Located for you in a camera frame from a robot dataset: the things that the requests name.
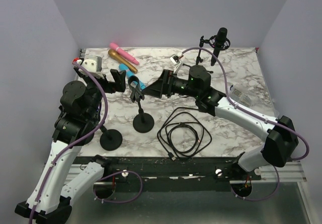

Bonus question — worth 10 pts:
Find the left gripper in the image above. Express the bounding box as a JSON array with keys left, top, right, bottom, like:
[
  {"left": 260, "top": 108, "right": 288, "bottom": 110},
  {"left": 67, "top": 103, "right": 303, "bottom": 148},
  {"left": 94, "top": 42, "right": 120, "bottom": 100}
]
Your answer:
[{"left": 75, "top": 67, "right": 126, "bottom": 119}]

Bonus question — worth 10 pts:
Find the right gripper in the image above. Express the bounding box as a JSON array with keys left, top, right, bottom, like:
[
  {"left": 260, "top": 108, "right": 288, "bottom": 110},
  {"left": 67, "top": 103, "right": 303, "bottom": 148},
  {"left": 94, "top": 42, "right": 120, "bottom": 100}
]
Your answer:
[{"left": 141, "top": 69, "right": 200, "bottom": 99}]

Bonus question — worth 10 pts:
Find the blue microphone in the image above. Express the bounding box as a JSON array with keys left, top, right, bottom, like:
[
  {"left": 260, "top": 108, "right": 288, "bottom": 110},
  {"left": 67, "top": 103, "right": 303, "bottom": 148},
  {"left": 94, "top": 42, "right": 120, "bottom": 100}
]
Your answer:
[{"left": 119, "top": 64, "right": 146, "bottom": 90}]

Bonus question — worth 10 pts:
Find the gold microphone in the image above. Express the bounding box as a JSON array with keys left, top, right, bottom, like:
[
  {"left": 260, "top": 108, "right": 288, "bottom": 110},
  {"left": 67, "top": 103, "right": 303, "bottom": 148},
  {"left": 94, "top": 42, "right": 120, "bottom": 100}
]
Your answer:
[{"left": 108, "top": 49, "right": 138, "bottom": 73}]

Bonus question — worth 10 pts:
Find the pink microphone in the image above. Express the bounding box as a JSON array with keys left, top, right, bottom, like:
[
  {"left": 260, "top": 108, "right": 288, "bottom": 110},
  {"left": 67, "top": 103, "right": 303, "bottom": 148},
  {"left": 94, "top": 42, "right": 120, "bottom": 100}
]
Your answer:
[{"left": 109, "top": 43, "right": 139, "bottom": 65}]

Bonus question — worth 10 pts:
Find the tall black mic stand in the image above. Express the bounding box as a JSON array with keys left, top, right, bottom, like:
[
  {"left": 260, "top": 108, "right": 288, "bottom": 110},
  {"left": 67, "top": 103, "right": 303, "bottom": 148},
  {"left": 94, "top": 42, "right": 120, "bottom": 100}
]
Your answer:
[{"left": 128, "top": 76, "right": 154, "bottom": 133}]

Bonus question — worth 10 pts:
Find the shock mount mic stand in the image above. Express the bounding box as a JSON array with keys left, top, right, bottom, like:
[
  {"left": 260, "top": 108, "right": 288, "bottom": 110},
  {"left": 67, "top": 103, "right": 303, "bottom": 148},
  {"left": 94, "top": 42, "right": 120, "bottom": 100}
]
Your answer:
[{"left": 100, "top": 126, "right": 123, "bottom": 151}]

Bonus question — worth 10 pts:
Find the black tripod mic stand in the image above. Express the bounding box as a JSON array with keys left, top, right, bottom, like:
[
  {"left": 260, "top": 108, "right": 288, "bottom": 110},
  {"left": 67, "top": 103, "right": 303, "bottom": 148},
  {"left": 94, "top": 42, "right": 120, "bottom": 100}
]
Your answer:
[{"left": 183, "top": 35, "right": 220, "bottom": 73}]

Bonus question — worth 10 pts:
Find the black condenser microphone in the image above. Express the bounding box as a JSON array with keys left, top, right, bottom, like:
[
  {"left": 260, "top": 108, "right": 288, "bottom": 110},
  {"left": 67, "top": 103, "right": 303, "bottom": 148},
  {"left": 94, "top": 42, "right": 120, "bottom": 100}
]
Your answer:
[{"left": 211, "top": 27, "right": 231, "bottom": 66}]

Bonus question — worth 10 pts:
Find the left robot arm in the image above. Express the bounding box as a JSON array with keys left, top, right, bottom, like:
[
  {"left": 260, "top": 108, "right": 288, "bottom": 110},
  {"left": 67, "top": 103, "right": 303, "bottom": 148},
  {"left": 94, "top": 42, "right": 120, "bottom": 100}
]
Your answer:
[{"left": 15, "top": 69, "right": 126, "bottom": 223}]

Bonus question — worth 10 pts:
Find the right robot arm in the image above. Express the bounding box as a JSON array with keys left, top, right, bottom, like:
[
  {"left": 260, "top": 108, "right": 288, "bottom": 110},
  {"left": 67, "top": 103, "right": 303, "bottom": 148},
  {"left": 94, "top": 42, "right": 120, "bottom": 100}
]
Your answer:
[{"left": 143, "top": 65, "right": 298, "bottom": 180}]

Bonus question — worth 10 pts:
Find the clear plastic parts box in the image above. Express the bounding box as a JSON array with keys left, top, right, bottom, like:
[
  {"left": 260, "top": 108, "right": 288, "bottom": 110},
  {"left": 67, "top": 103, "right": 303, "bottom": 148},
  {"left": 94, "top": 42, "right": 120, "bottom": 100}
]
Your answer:
[{"left": 229, "top": 84, "right": 254, "bottom": 108}]

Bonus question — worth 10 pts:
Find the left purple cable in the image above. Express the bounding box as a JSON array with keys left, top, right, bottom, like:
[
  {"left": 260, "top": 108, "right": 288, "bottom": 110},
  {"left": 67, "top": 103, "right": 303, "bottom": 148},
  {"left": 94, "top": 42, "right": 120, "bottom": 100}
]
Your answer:
[{"left": 28, "top": 60, "right": 109, "bottom": 224}]

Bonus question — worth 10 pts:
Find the purple cable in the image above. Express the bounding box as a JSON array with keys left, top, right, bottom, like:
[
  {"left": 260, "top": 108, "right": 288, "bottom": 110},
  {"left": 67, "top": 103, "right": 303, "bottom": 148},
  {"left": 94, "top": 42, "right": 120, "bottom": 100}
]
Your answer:
[
  {"left": 181, "top": 47, "right": 310, "bottom": 201},
  {"left": 28, "top": 60, "right": 109, "bottom": 224}
]

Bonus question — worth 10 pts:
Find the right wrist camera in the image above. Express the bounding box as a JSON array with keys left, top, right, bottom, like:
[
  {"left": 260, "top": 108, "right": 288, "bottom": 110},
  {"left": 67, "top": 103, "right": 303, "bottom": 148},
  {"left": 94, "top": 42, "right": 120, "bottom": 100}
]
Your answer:
[{"left": 170, "top": 54, "right": 183, "bottom": 74}]

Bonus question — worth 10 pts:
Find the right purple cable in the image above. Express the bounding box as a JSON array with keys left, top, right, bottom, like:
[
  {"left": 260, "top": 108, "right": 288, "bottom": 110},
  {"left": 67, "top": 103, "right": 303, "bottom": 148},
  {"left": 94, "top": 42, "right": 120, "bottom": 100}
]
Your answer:
[{"left": 181, "top": 47, "right": 310, "bottom": 201}]

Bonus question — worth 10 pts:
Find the black usb cable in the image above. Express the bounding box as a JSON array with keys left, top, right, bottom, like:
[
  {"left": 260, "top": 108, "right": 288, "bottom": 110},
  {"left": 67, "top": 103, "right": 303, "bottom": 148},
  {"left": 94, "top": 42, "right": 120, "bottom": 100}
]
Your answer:
[{"left": 156, "top": 107, "right": 213, "bottom": 162}]

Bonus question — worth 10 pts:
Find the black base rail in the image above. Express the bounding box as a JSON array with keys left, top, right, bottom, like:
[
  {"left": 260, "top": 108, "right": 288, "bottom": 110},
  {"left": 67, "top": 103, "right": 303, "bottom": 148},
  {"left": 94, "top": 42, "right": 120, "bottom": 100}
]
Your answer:
[{"left": 94, "top": 156, "right": 261, "bottom": 193}]

